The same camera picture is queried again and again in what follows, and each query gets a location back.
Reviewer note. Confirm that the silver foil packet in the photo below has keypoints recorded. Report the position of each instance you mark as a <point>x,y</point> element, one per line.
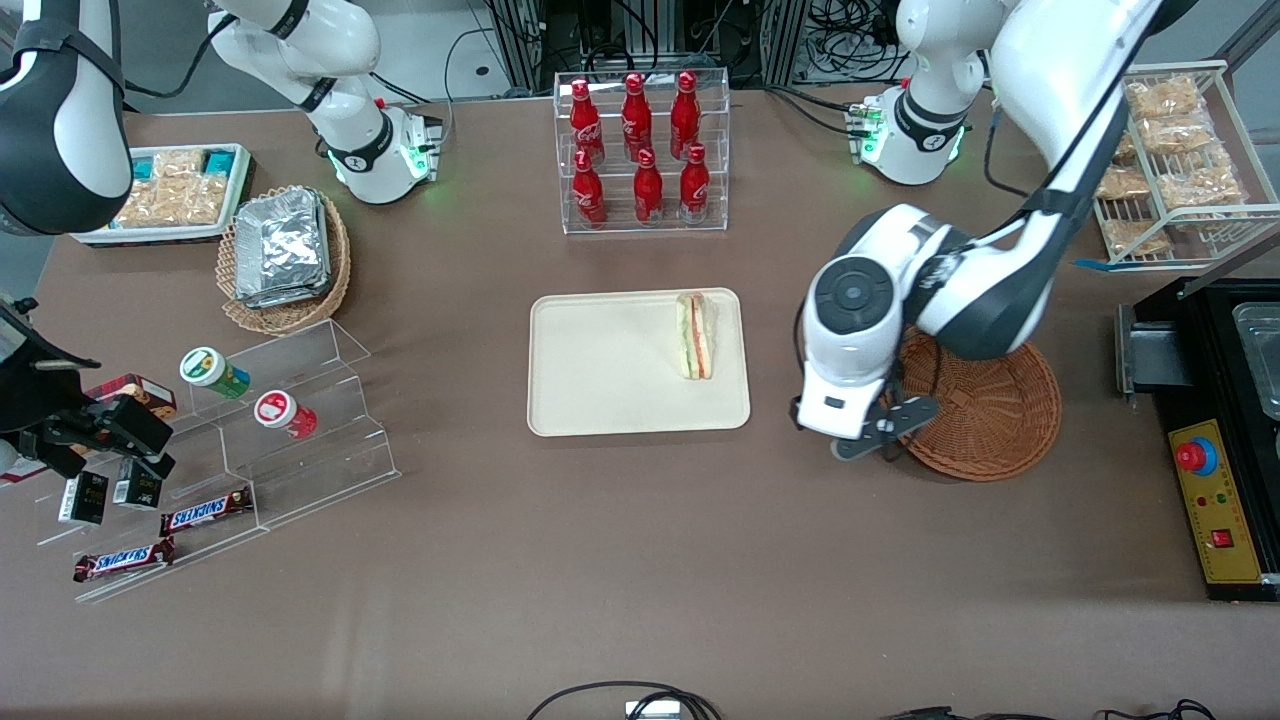
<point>280,245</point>
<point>292,299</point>

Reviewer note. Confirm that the clear acrylic bottle rack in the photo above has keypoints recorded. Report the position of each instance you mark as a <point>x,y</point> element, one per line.
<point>620,228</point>

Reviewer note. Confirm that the metal equipment rack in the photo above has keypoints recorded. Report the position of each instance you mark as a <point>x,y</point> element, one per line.
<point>520,50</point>

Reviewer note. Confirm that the brown Snickers bar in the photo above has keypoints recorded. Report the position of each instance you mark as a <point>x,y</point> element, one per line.
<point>120,560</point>
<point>205,512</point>

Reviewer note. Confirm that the red lidded snack cup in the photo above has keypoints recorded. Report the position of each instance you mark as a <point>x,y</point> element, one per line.
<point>275,410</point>

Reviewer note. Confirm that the teal snack packet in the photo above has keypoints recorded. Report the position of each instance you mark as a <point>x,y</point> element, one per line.
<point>220,162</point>
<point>143,168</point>

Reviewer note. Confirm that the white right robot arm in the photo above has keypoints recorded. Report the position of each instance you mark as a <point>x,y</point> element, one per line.
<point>85,110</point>

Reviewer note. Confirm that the bagged fried snack pack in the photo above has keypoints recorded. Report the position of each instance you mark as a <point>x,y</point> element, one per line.
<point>1122,183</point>
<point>1138,237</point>
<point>1165,98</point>
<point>1180,135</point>
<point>1200,185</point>
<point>1125,148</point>

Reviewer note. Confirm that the brown red chocolate box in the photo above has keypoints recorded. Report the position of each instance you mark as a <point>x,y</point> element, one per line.
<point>140,390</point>

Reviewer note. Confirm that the red cola bottle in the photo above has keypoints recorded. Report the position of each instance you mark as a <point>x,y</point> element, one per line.
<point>694,185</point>
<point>636,115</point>
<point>588,190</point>
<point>685,115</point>
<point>647,190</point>
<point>586,122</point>

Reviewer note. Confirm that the small black box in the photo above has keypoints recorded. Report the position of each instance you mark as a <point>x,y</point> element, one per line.
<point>138,490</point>
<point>85,498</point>

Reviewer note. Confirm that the clear bagged cracker pack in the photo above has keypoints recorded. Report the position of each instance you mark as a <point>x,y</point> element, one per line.
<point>200,200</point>
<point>150,205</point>
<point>178,165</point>

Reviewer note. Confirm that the red snack box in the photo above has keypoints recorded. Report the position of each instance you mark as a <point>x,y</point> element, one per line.
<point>15,477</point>

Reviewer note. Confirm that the yellow control panel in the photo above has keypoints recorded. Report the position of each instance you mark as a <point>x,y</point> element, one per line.
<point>1225,500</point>

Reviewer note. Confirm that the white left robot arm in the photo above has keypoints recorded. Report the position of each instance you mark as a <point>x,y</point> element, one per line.
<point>1060,80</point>

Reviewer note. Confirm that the triangle sandwich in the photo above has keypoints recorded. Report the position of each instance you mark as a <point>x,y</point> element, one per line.
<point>697,340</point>

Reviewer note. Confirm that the clear acrylic stepped stand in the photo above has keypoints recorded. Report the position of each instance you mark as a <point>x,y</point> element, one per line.
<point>320,470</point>
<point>110,590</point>

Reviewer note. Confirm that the round brown wicker basket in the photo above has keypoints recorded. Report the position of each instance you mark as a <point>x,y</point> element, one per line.
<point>1000,425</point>

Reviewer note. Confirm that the green lidded snack cup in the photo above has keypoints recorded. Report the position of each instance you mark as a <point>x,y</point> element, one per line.
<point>205,367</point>

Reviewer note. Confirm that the small grey device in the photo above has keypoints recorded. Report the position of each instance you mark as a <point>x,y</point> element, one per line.
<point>652,711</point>

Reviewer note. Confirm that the oval tan wicker basket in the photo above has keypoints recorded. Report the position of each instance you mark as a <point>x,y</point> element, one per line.
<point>290,318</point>

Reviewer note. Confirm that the beige plastic tray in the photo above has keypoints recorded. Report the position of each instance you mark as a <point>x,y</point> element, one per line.
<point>610,370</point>

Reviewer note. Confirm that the white rectangular snack tray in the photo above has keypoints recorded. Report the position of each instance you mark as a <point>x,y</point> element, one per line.
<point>160,238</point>

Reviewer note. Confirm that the black machine housing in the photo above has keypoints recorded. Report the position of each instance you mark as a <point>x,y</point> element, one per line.
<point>1210,340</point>

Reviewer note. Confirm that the red emergency stop button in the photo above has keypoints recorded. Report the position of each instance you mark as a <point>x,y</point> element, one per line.
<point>1195,456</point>

